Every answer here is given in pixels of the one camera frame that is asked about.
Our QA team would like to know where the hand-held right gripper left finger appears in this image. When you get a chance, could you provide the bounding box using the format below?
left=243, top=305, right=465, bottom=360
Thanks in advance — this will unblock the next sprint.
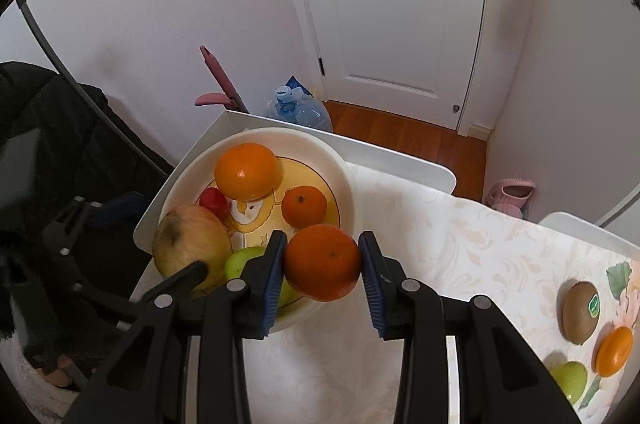
left=65, top=230, right=288, bottom=424

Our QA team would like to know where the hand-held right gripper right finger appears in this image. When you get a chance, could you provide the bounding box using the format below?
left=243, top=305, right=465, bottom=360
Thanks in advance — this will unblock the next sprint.
left=358, top=231, right=581, bottom=424

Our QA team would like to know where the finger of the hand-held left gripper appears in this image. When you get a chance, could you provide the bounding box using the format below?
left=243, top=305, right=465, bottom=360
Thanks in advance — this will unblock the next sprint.
left=70, top=260, right=210, bottom=320
left=42, top=194, right=146, bottom=259

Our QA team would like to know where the green apple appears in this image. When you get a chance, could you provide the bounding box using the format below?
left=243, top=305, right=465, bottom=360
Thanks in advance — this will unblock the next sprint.
left=223, top=246, right=296, bottom=309
left=550, top=360, right=589, bottom=406

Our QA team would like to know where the yellow brown apple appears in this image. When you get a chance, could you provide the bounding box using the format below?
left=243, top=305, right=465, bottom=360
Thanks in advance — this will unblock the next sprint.
left=152, top=203, right=234, bottom=292

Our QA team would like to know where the small orange mandarin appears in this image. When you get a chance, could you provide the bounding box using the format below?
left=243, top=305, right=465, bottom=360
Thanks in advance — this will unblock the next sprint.
left=283, top=224, right=363, bottom=302
left=281, top=185, right=328, bottom=231

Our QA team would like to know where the red cherry tomato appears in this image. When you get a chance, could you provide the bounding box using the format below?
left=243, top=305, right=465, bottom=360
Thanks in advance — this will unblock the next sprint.
left=199, top=187, right=230, bottom=225

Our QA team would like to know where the large orange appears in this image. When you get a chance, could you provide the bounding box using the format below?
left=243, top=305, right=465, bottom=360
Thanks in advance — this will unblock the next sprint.
left=214, top=143, right=284, bottom=201

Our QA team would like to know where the white bowl with bear print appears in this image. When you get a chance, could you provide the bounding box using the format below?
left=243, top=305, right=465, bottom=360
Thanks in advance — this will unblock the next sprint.
left=158, top=127, right=364, bottom=332

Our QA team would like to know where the person's left hand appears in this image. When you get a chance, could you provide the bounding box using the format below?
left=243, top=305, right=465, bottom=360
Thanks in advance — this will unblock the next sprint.
left=42, top=353, right=71, bottom=387

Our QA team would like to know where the white fluffy rug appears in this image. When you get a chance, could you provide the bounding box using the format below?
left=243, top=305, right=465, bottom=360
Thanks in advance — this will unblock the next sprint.
left=5, top=334, right=81, bottom=417

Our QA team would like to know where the floral tablecloth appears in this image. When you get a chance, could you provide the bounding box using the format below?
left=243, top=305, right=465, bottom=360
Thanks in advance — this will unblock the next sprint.
left=240, top=161, right=636, bottom=424

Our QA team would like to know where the black jacket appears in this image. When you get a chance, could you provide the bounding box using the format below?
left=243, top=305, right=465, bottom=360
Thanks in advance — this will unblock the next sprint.
left=0, top=61, right=173, bottom=340

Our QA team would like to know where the white rimmed table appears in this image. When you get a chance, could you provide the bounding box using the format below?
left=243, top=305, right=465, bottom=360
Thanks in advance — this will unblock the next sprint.
left=131, top=110, right=640, bottom=424

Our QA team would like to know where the pink slipper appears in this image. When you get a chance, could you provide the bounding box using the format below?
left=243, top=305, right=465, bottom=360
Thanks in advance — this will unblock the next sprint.
left=482, top=177, right=535, bottom=219

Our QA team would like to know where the clear plastic water bottle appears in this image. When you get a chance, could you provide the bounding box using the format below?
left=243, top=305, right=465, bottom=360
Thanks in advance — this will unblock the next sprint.
left=263, top=76, right=333, bottom=133

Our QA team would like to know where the grey clothes rack pole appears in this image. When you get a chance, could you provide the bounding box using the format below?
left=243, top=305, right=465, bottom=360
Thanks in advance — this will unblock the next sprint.
left=12, top=0, right=173, bottom=177

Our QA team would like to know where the brown kiwi with sticker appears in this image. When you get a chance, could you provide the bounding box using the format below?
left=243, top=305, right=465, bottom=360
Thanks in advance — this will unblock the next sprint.
left=561, top=280, right=601, bottom=346

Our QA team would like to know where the medium orange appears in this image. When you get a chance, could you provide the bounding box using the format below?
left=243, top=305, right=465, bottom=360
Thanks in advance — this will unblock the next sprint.
left=594, top=326, right=634, bottom=378

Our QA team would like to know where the white panelled door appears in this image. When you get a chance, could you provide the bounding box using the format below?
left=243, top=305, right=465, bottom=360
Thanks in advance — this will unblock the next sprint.
left=265, top=0, right=541, bottom=139

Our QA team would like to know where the pink dustpan handle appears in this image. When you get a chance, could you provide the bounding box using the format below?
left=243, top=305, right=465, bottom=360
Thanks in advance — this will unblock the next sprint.
left=195, top=45, right=250, bottom=115

